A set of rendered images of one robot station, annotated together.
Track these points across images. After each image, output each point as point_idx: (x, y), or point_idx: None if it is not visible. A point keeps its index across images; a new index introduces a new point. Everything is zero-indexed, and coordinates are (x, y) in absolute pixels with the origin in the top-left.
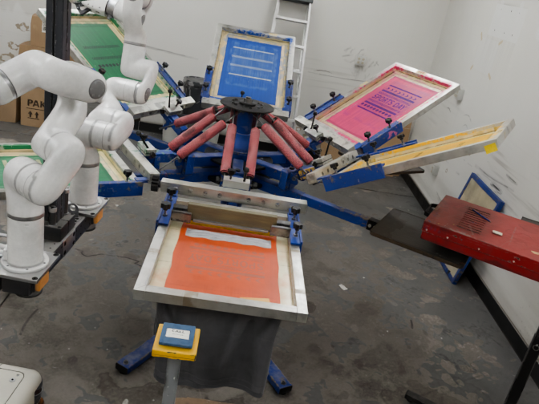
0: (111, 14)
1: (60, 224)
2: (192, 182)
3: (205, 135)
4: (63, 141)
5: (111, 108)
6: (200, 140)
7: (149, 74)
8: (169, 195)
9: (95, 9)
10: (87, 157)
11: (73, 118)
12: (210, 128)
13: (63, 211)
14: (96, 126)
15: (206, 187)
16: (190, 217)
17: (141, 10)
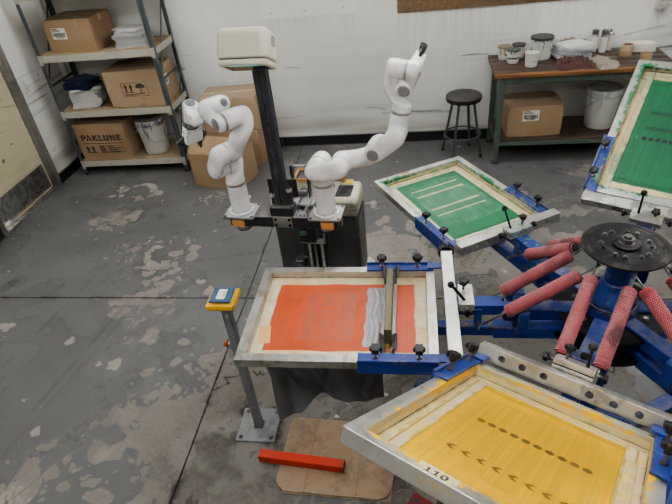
0: None
1: (275, 206)
2: (452, 269)
3: (549, 247)
4: (212, 148)
5: (340, 154)
6: (542, 250)
7: (378, 139)
8: (427, 263)
9: None
10: None
11: (229, 139)
12: (558, 244)
13: (285, 202)
14: (310, 159)
15: (444, 279)
16: (384, 280)
17: (385, 81)
